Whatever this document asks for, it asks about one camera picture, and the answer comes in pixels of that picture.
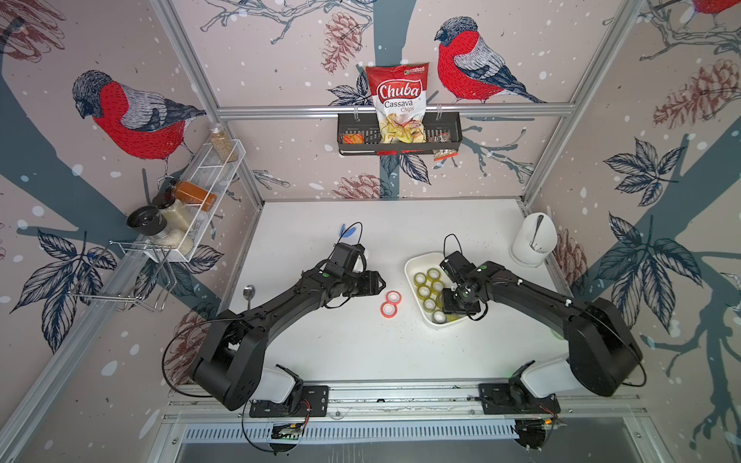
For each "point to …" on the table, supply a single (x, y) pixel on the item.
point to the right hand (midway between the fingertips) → (447, 307)
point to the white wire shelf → (187, 223)
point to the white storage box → (422, 262)
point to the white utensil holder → (535, 240)
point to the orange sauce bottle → (195, 196)
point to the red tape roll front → (388, 311)
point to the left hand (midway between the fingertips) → (383, 280)
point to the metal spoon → (249, 292)
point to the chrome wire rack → (142, 276)
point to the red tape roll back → (393, 297)
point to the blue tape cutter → (348, 232)
